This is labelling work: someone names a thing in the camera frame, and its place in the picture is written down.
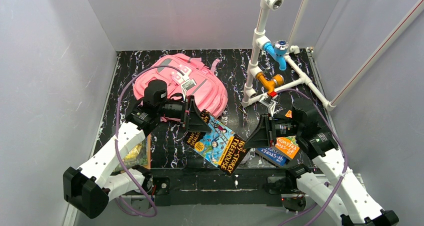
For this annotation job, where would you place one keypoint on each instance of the white wall conduit pipe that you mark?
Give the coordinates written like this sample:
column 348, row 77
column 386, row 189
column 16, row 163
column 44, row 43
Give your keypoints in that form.
column 397, row 31

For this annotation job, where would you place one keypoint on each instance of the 169-storey treehouse book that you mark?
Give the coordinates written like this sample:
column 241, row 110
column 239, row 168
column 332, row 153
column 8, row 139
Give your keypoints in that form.
column 221, row 147

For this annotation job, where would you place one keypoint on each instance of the orange pipe fitting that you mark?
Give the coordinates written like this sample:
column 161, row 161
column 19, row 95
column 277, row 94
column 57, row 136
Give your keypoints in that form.
column 271, row 84

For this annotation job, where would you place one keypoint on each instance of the orange 39-storey treehouse book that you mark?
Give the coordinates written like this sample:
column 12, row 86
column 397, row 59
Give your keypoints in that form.
column 286, row 146

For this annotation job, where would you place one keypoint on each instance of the blue pipe valve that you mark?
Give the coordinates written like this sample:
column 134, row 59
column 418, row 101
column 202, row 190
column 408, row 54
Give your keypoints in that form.
column 277, row 50

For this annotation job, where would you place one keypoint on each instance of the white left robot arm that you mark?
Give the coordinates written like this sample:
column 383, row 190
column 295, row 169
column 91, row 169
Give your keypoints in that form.
column 104, row 177

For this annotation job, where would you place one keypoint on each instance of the blue 91-storey treehouse book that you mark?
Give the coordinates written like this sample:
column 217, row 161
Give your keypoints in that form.
column 272, row 155

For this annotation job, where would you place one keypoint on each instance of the white PVC pipe frame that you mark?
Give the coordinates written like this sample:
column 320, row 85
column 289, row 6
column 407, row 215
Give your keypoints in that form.
column 257, row 88

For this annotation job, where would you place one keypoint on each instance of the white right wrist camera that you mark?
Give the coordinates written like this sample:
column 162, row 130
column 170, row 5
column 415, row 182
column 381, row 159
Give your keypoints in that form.
column 269, row 100

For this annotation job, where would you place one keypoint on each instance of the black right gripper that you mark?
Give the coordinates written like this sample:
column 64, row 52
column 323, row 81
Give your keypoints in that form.
column 269, row 130

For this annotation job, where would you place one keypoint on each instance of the green gold book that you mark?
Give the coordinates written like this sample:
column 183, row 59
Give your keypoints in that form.
column 139, row 155

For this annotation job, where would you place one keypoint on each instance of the pink student backpack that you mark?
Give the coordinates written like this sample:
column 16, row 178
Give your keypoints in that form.
column 209, row 93

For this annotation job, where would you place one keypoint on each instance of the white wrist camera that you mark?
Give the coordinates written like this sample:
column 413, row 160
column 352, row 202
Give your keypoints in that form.
column 269, row 100
column 187, row 85

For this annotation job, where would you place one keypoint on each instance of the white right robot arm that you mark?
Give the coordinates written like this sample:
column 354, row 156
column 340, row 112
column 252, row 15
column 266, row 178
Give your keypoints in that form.
column 348, row 202

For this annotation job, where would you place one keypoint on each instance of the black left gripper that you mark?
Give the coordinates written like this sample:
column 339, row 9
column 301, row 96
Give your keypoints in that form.
column 191, row 111

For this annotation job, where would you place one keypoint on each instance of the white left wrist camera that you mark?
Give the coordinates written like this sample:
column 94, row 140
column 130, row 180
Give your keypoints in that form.
column 187, row 85

